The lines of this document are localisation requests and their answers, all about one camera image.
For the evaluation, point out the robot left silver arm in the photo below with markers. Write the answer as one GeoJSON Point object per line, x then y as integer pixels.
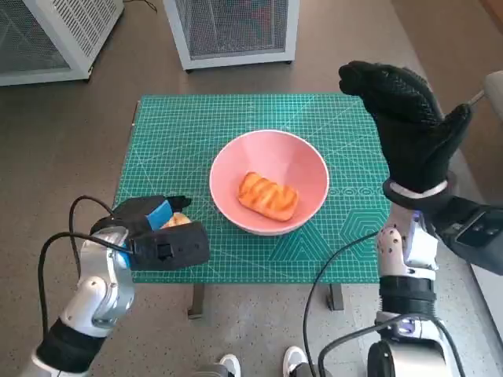
{"type": "Point", "coordinates": [98, 290]}

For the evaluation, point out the robot right hand black glove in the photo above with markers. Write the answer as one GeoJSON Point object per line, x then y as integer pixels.
{"type": "Point", "coordinates": [412, 129]}

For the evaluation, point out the robot left white foot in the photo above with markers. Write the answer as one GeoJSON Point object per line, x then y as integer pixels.
{"type": "Point", "coordinates": [231, 365]}

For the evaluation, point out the robot left hand blue tape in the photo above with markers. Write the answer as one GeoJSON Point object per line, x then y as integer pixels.
{"type": "Point", "coordinates": [137, 214]}

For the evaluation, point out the robot right white foot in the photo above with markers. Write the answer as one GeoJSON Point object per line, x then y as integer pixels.
{"type": "Point", "coordinates": [294, 361]}

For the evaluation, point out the pink bowl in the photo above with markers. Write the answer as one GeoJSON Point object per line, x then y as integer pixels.
{"type": "Point", "coordinates": [275, 153]}

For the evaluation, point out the rectangular toy bread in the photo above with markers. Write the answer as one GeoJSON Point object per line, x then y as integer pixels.
{"type": "Point", "coordinates": [267, 196]}

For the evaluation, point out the round toy bread bun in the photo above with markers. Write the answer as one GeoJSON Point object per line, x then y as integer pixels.
{"type": "Point", "coordinates": [178, 222]}

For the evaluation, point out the robot white foot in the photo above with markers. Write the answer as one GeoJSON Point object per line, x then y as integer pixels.
{"type": "Point", "coordinates": [294, 361]}
{"type": "Point", "coordinates": [231, 365]}

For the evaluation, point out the robot right silver arm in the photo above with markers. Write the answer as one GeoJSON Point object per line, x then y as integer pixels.
{"type": "Point", "coordinates": [408, 255]}

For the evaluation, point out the green cutting mat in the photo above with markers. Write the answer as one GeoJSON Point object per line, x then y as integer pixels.
{"type": "Point", "coordinates": [243, 114]}

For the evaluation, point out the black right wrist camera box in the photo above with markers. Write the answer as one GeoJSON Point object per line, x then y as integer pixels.
{"type": "Point", "coordinates": [475, 231]}

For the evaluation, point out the white flat board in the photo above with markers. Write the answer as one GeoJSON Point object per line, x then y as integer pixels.
{"type": "Point", "coordinates": [489, 292]}

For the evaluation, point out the grey metal table leg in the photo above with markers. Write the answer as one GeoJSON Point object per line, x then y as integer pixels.
{"type": "Point", "coordinates": [336, 296]}
{"type": "Point", "coordinates": [196, 300]}

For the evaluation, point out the white mesh cabinet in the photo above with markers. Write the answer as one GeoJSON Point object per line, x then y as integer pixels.
{"type": "Point", "coordinates": [236, 27]}
{"type": "Point", "coordinates": [51, 31]}

